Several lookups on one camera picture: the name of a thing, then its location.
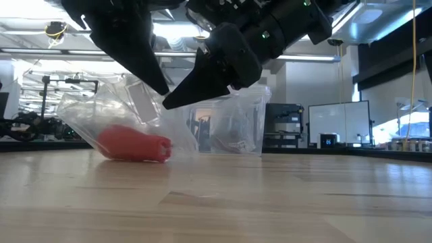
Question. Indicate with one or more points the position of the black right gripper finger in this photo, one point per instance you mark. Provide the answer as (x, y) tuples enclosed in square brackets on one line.
[(199, 87)]

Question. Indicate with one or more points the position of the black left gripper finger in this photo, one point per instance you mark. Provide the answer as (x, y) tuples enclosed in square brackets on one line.
[(131, 47)]

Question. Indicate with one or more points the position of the clear plastic zip bag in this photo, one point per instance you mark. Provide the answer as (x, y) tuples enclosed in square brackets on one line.
[(84, 108)]

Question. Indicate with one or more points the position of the red elastic bandage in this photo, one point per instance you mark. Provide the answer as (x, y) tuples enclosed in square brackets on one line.
[(131, 143)]

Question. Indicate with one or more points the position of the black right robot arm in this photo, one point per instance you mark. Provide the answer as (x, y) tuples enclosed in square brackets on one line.
[(290, 23)]

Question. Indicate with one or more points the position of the black ceiling-mounted device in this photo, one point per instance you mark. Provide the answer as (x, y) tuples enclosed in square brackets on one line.
[(55, 28)]

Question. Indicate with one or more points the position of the clear packet with grey contents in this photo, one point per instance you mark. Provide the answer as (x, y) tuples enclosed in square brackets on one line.
[(236, 143)]

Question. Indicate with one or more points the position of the long ceiling light bar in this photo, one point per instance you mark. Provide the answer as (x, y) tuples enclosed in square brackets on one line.
[(303, 58)]

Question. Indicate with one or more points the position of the black equipment cabinet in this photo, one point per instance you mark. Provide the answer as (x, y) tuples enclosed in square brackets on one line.
[(283, 118)]

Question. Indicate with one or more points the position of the whiteboard on stand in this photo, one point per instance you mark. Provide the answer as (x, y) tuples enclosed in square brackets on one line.
[(337, 121)]

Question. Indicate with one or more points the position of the small black display device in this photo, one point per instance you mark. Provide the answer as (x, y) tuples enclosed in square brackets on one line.
[(328, 141)]

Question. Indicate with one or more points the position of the black monitor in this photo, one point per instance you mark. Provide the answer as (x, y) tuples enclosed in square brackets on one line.
[(3, 104)]

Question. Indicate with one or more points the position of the black metal stand frame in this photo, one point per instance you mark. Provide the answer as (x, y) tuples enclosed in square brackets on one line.
[(44, 98)]

